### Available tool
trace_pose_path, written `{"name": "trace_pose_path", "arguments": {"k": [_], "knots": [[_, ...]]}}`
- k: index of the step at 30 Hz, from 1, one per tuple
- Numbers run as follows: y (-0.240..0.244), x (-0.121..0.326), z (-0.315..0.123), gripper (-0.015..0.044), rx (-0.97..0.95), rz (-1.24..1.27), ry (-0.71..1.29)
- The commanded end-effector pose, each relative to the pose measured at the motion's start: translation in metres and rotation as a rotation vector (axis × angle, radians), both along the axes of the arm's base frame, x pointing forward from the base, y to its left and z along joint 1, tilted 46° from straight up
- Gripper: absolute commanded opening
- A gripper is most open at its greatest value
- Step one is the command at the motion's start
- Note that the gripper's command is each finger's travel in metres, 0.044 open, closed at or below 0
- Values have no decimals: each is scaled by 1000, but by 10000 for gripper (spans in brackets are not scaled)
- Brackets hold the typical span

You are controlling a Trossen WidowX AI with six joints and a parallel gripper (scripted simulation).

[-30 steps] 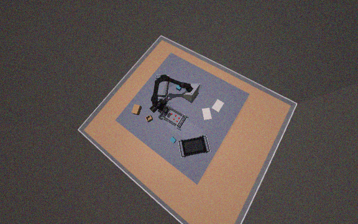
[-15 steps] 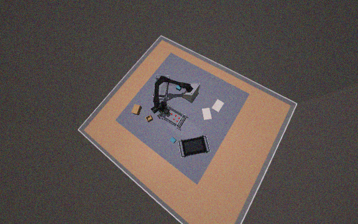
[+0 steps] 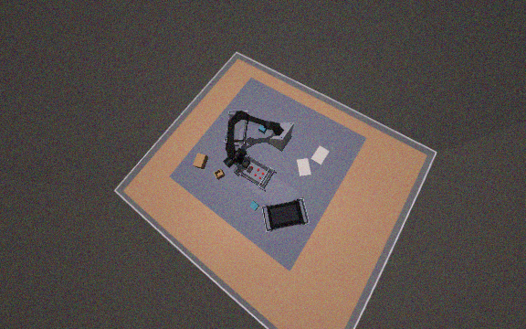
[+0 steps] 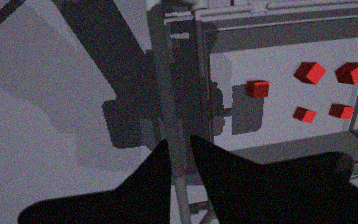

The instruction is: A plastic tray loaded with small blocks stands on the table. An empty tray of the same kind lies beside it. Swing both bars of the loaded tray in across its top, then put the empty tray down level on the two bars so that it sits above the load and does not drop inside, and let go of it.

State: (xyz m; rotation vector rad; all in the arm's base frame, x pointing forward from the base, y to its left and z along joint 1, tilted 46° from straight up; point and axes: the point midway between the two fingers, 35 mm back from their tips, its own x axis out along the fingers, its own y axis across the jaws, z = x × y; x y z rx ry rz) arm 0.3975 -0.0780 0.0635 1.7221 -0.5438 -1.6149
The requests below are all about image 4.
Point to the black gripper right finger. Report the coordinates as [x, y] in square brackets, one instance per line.
[240, 190]

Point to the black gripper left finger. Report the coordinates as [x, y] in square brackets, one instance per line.
[143, 198]

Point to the small red block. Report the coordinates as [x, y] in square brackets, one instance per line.
[348, 73]
[341, 111]
[257, 88]
[304, 115]
[309, 72]

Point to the grey plastic tray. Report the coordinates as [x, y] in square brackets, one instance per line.
[268, 41]

